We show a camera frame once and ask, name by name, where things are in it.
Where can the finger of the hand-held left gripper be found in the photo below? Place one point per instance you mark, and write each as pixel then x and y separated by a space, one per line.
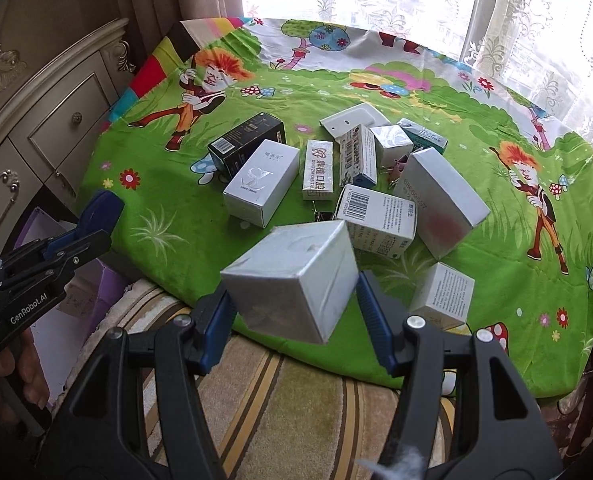
pixel 76 247
pixel 101 210

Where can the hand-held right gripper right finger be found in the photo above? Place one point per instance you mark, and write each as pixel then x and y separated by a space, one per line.
pixel 376 320

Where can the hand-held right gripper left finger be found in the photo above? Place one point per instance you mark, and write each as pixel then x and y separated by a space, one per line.
pixel 215 332

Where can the purple cardboard box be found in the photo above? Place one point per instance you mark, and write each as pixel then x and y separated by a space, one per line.
pixel 76 305

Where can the white box with fine print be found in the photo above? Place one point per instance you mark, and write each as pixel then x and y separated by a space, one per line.
pixel 444 292

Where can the large plain white box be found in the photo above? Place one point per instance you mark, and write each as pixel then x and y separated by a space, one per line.
pixel 291 280

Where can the white box red smudge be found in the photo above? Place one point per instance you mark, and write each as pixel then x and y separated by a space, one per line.
pixel 441 200

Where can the white box with grey logo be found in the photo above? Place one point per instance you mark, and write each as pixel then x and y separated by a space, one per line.
pixel 261 185

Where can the black box with comb drawing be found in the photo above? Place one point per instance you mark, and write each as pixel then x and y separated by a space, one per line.
pixel 241 142

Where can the white box with green print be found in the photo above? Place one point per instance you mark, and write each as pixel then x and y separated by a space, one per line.
pixel 359 155

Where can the person's left hand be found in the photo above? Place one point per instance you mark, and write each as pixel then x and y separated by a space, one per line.
pixel 26 375

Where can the green cartoon printed blanket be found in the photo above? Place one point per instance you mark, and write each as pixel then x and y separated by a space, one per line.
pixel 176 220

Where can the small metal drawer knob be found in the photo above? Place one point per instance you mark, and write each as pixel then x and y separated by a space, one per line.
pixel 78 118

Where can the cream ornate dresser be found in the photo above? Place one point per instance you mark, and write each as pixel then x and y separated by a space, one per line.
pixel 51 125

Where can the white box with barcode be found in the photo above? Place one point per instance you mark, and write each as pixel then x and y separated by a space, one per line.
pixel 376 220

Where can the black binder clip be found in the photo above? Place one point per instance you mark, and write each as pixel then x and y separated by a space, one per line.
pixel 321 207

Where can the coloured binder clips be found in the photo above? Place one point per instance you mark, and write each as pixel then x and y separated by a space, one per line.
pixel 400 166

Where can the narrow white and gold box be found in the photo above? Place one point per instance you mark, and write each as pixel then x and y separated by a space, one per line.
pixel 319 170

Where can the small plain white box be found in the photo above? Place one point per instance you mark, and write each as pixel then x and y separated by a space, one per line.
pixel 391 142

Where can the teal and white box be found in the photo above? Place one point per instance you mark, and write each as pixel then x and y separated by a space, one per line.
pixel 426 136

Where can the flat white device box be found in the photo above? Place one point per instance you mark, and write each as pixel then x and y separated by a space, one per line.
pixel 351 117

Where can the white lace curtain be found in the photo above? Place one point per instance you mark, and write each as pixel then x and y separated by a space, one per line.
pixel 526 20

